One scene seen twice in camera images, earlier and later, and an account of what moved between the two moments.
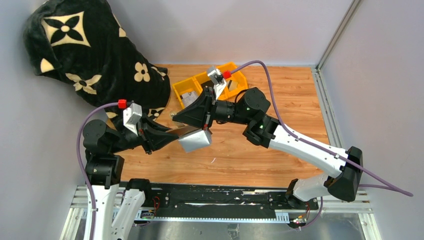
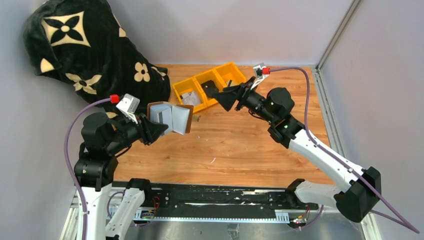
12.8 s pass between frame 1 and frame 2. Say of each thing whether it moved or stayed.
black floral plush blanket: stayed
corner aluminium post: stayed
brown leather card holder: moved
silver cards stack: stayed
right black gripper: moved
